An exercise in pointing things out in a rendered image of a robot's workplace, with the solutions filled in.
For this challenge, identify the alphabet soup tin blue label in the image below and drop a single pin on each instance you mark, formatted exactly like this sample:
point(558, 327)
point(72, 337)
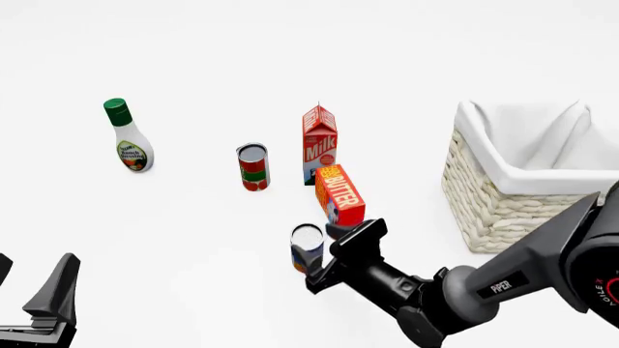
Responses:
point(305, 246)

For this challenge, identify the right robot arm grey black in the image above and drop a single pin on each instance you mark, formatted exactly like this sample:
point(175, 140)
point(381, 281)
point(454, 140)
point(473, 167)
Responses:
point(532, 261)

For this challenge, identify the wicker basket with white liner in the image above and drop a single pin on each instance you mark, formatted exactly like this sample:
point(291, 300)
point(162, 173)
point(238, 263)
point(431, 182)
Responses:
point(488, 203)

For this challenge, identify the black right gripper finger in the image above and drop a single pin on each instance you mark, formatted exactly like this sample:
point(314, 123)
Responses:
point(323, 267)
point(341, 230)

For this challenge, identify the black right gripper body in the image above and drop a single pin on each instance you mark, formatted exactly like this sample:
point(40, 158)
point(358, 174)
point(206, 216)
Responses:
point(358, 243)

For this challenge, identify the orange red butter box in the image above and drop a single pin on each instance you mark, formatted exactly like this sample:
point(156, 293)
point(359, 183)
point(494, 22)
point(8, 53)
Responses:
point(341, 195)

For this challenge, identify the ranch dressing bottle green cap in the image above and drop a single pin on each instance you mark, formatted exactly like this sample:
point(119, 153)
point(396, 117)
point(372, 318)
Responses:
point(129, 139)

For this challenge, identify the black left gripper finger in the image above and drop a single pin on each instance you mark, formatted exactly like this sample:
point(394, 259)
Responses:
point(58, 290)
point(4, 268)

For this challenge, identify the red white milk carton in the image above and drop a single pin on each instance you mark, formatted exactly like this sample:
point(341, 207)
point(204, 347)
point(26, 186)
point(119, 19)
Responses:
point(319, 145)

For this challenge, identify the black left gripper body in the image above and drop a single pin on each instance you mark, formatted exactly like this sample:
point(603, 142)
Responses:
point(34, 337)

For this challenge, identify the tomato sauce tin red green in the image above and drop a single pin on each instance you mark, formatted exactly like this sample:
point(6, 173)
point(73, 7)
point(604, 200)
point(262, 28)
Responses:
point(253, 170)

